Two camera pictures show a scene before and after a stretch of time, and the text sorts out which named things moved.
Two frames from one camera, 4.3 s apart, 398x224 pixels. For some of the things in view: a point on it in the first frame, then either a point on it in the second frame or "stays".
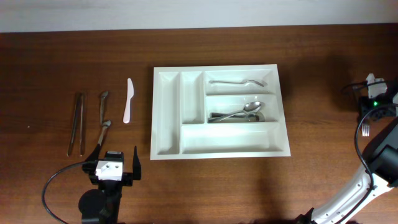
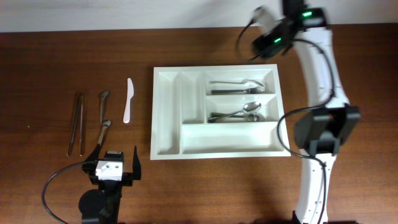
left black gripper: x=129 y=177 stays
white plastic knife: x=130 y=94 stays
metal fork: x=248 y=81 stays
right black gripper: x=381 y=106 → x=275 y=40
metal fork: x=365 y=129 → x=249 y=91
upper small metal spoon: x=104 y=95 stays
